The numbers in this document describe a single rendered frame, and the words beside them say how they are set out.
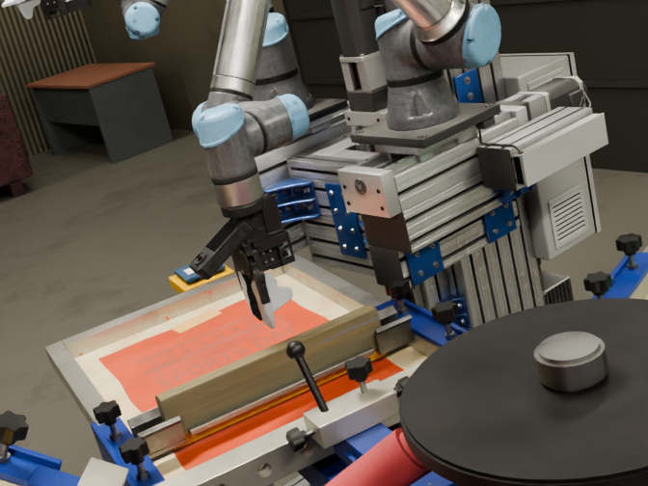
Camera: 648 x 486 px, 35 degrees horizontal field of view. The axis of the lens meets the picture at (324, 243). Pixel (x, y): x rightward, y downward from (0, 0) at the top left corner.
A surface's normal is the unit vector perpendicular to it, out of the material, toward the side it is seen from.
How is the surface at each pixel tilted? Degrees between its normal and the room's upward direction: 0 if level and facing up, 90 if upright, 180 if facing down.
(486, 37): 96
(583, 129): 90
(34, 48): 90
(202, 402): 90
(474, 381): 0
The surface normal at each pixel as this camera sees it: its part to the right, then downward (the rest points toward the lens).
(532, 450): -0.23, -0.91
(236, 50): -0.02, -0.04
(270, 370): 0.44, 0.21
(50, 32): 0.61, 0.13
